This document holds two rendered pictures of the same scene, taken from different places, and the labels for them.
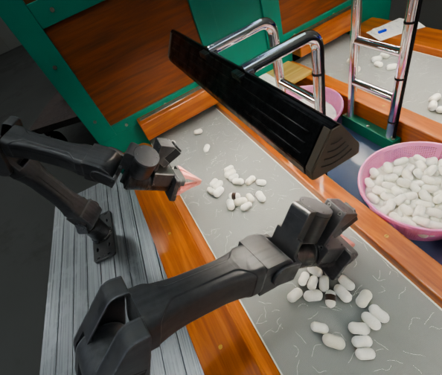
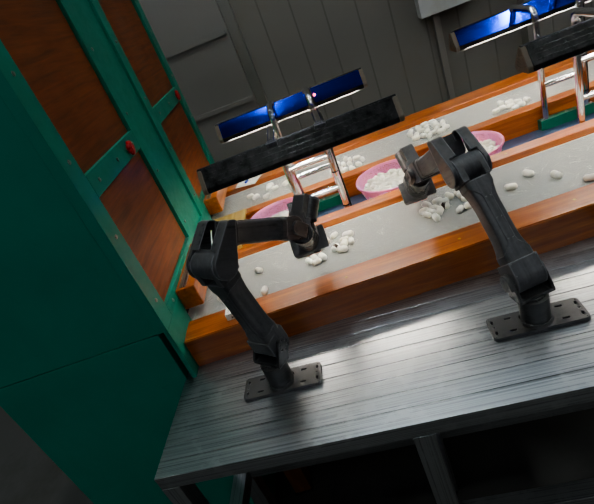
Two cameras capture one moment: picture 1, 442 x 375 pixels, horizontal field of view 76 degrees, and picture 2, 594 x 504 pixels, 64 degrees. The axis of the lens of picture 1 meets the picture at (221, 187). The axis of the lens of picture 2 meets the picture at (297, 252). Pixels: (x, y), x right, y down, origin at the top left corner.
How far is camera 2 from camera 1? 1.27 m
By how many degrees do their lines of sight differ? 59
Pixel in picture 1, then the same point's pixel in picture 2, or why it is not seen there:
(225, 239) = (373, 252)
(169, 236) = (349, 276)
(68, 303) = (360, 407)
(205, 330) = (445, 246)
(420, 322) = not seen: hidden behind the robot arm
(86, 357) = (462, 158)
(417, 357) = not seen: hidden behind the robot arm
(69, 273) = (315, 416)
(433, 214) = not seen: hidden behind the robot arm
